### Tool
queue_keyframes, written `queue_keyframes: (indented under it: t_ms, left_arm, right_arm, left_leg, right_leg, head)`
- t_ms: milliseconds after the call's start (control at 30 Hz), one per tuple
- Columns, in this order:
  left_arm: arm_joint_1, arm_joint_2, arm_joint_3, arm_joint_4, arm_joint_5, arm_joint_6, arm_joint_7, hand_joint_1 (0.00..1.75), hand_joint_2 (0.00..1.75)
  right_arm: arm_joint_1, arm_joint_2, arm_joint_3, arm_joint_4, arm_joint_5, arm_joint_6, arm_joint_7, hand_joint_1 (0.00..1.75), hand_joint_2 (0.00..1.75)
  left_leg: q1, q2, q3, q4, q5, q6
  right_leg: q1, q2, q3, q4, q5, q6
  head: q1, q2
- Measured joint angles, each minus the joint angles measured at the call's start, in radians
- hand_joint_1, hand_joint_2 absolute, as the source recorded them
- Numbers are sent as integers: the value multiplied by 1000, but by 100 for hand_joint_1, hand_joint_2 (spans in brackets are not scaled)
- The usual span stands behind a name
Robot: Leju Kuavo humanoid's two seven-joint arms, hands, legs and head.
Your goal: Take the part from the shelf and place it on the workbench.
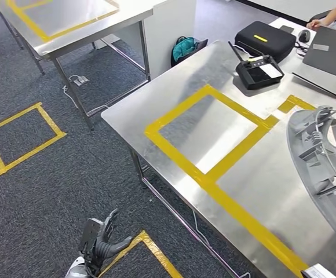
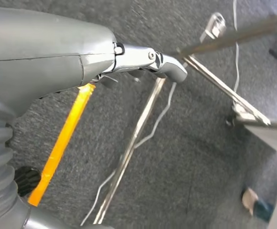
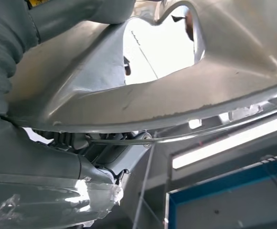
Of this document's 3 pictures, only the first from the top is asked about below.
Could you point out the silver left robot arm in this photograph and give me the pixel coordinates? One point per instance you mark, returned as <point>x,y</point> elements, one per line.
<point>76,270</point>

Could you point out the small yellow bench tape outline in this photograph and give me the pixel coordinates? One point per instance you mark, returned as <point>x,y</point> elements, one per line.
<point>177,108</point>

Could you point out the black computer mouse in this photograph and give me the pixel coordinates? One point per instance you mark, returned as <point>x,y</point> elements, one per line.
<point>304,36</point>

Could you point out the white partition panel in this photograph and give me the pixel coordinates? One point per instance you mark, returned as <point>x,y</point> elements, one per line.
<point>171,34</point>

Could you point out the grey laptop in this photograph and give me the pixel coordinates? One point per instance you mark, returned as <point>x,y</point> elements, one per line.
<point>330,53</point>

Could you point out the grey floor socket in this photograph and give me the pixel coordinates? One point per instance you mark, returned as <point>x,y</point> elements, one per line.
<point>81,80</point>

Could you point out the black remote controller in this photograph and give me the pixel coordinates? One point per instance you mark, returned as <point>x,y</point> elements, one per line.
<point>257,75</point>

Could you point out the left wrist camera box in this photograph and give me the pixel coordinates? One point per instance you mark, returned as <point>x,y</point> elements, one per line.
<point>88,234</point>

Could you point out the teal and black backpack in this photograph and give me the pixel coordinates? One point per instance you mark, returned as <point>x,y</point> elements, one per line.
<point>183,48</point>

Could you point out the person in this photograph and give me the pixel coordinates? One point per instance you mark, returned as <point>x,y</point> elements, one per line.
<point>324,17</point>

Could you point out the steel workbench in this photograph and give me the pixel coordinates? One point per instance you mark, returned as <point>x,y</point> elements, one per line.
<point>185,76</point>

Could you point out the steel table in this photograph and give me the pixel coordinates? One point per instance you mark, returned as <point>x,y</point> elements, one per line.
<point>69,11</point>

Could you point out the yellow floor tape outline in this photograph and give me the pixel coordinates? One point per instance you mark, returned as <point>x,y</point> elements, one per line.
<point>29,156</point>

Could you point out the black zip case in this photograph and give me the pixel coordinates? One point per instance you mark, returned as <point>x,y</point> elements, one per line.
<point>272,50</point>

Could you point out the large yellow bench tape outline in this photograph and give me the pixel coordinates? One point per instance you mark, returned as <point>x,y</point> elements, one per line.
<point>257,226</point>

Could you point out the silver plastic wheel cover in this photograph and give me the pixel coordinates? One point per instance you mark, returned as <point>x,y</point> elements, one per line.
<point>315,172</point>

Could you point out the black phone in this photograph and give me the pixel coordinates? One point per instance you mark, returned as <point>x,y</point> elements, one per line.
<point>287,29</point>

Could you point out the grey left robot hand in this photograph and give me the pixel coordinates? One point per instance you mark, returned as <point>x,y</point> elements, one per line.
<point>107,247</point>

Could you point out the yellow table tape outline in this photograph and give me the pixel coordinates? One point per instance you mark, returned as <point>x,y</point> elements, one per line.
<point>26,20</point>

